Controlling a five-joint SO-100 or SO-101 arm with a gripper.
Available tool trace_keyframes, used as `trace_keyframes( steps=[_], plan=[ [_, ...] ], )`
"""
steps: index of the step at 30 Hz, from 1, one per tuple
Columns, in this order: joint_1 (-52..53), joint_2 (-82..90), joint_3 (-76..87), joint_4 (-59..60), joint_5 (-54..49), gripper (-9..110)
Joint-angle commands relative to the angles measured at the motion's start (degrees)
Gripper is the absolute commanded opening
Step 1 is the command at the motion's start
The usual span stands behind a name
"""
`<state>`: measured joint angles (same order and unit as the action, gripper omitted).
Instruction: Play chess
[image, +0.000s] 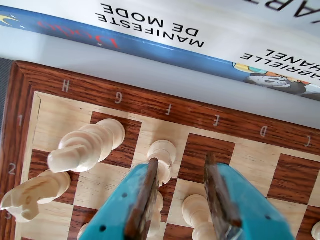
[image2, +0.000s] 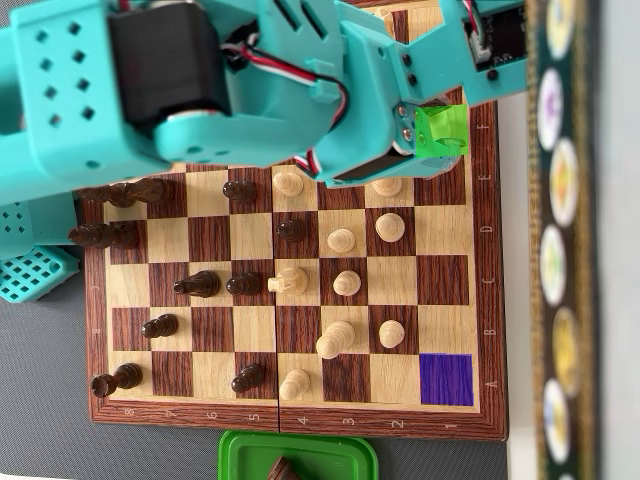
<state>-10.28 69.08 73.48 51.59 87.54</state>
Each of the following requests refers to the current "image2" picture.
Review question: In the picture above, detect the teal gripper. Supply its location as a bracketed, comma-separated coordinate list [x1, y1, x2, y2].
[314, 24, 474, 189]

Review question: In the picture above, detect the dark brown chess queen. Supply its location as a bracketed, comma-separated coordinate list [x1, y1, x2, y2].
[68, 223, 140, 250]

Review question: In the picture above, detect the dark grey table mat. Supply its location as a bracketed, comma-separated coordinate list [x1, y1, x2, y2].
[0, 249, 511, 480]

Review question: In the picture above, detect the dark gold-edged medallion strip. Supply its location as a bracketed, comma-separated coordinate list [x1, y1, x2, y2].
[524, 0, 601, 480]

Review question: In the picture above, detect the dark brown chess pawn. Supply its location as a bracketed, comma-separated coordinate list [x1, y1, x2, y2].
[222, 179, 257, 205]
[225, 272, 263, 297]
[276, 219, 307, 244]
[141, 313, 180, 339]
[230, 363, 265, 394]

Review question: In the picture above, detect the light wood chess pawn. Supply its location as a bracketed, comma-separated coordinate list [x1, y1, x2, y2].
[332, 270, 362, 298]
[272, 171, 304, 198]
[378, 319, 406, 350]
[279, 368, 312, 401]
[327, 228, 357, 253]

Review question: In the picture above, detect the green plastic tray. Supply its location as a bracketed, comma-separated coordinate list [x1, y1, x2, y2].
[218, 428, 379, 480]

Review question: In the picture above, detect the light wood chess rook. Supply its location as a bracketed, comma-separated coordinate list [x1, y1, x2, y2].
[428, 110, 467, 146]

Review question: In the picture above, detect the light wood chess queen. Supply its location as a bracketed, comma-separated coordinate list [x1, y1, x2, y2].
[315, 320, 357, 360]

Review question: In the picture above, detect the dark brown chess rook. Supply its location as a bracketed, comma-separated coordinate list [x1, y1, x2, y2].
[91, 363, 144, 399]

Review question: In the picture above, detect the dark brown chess bishop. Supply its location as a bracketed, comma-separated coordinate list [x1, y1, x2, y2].
[266, 455, 301, 480]

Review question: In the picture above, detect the wooden folding chess board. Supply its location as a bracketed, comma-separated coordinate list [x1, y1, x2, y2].
[77, 0, 510, 443]

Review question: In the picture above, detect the red white black servo cable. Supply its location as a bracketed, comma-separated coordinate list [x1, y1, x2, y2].
[294, 149, 326, 180]
[462, 0, 484, 41]
[219, 42, 350, 134]

